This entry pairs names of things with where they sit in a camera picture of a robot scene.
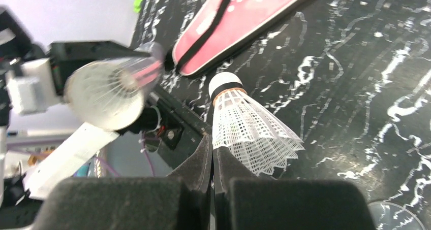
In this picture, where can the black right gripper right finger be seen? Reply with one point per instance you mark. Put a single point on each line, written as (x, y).
(244, 201)

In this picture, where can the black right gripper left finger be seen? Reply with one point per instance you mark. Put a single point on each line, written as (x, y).
(181, 200)

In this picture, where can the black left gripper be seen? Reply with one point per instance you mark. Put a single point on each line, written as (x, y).
(17, 49)

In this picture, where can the white shuttlecock tube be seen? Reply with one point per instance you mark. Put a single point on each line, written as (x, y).
(111, 93)

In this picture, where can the white plastic shuttlecock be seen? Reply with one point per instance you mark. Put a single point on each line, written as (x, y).
(253, 135)

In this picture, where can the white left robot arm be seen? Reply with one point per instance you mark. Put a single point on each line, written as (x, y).
(81, 146)

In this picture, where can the clear plastic tube lid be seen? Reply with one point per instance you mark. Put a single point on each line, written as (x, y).
(391, 216)

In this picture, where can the pink racket cover bag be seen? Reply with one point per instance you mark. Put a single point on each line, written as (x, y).
(221, 28)

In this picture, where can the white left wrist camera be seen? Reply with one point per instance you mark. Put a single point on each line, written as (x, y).
(31, 86)

